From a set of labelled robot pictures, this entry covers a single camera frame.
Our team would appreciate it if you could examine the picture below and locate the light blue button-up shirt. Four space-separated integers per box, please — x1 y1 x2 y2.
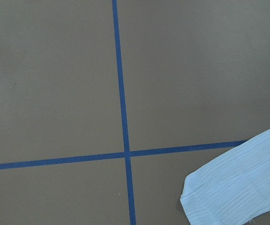
180 129 270 225

